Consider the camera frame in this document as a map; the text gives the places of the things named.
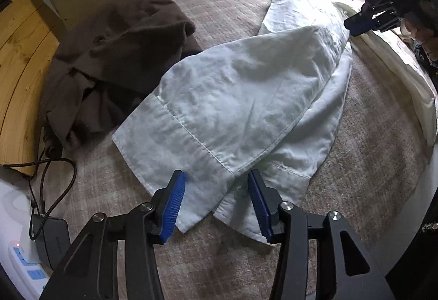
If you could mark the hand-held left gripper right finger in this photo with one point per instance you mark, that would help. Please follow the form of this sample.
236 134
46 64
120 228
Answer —
259 207

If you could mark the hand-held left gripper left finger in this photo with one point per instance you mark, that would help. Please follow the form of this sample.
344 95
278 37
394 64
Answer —
174 207

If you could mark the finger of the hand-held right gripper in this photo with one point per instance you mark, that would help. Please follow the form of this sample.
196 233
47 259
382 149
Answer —
359 23

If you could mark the white shirt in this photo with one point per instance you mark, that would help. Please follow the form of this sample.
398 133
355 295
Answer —
239 98

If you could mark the person's right hand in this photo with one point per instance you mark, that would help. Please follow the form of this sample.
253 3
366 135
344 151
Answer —
419 30

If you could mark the beige knit garment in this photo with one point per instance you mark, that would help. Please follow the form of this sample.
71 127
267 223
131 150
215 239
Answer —
397 71

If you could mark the plaid bed blanket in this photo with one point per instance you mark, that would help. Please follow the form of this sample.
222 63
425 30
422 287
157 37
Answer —
359 149

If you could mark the black power adapter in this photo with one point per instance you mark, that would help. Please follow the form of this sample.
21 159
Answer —
51 238

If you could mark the white power strip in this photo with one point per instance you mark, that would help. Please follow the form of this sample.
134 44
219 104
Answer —
24 262

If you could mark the brown garment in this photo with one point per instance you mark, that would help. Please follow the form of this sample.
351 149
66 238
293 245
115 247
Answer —
119 47

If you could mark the wooden nightstand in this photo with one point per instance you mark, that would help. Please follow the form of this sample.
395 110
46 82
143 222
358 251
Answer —
24 81

